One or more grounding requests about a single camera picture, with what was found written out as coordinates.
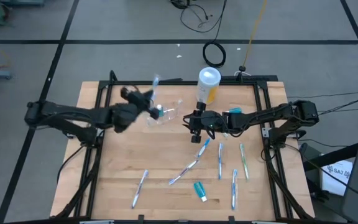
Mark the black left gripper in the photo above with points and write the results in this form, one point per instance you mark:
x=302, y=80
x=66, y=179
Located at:
x=135, y=97

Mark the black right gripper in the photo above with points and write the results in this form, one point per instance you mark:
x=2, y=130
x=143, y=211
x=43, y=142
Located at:
x=195, y=138

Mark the blue white toothbrush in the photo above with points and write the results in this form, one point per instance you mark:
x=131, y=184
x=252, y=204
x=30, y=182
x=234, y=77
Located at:
x=220, y=160
x=156, y=84
x=234, y=189
x=204, y=146
x=174, y=105

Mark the teal mouthwash bottle white cap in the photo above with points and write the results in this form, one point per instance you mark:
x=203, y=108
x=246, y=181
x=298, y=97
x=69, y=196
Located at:
x=236, y=110
x=159, y=109
x=199, y=189

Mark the purple white toothbrush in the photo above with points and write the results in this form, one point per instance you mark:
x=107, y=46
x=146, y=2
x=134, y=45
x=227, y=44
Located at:
x=140, y=188
x=183, y=172

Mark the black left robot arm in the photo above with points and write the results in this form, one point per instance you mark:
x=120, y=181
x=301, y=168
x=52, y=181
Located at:
x=70, y=112

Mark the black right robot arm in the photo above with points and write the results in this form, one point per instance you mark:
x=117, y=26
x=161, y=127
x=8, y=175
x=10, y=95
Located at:
x=269, y=115

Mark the clear acrylic organizer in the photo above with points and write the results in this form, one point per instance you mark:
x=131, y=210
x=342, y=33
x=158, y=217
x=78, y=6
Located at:
x=166, y=119

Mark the white yellow wipes canister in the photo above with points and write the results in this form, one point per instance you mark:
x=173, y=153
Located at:
x=209, y=79

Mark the green white wrapped toothbrush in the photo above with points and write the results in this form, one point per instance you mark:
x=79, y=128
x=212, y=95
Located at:
x=244, y=161

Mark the white cardboard box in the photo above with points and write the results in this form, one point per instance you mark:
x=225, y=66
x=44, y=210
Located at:
x=337, y=180

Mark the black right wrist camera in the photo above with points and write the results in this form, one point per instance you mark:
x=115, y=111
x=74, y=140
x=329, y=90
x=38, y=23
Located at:
x=214, y=119

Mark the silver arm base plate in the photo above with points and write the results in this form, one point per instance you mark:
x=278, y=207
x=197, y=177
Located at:
x=265, y=132

